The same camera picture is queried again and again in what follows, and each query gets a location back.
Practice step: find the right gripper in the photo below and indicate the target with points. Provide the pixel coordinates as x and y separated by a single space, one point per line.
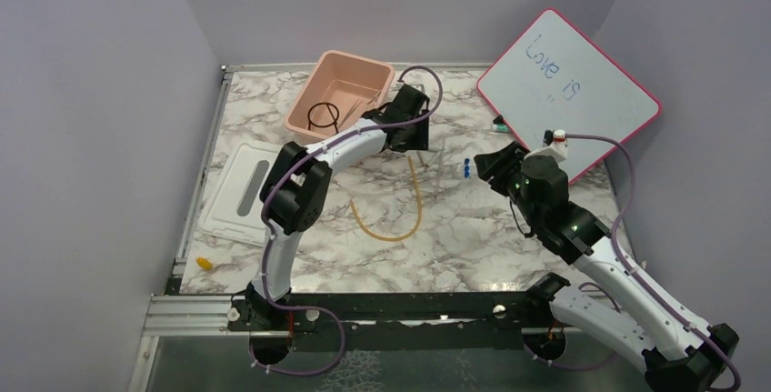
499 164

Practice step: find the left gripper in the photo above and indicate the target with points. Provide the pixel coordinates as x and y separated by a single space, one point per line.
418 141

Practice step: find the clay pipe triangle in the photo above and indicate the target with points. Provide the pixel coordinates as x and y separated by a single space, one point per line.
426 158

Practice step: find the black wire tripod stand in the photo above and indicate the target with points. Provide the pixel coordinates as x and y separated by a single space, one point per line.
323 115

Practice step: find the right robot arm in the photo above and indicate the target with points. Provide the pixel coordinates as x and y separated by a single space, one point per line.
674 348

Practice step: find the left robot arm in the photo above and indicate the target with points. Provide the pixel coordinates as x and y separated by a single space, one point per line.
295 190

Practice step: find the green whiteboard marker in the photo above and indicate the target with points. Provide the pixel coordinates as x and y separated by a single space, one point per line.
500 126

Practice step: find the pink plastic bin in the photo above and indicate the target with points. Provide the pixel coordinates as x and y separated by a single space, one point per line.
339 78

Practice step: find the pink framed whiteboard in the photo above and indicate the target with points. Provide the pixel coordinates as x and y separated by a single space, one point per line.
555 77

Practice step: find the white plastic lid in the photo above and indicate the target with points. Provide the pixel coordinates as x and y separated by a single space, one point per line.
232 210

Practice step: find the small yellow object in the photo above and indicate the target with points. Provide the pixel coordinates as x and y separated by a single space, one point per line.
204 264

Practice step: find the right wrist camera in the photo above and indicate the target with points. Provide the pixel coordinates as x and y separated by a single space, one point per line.
554 145

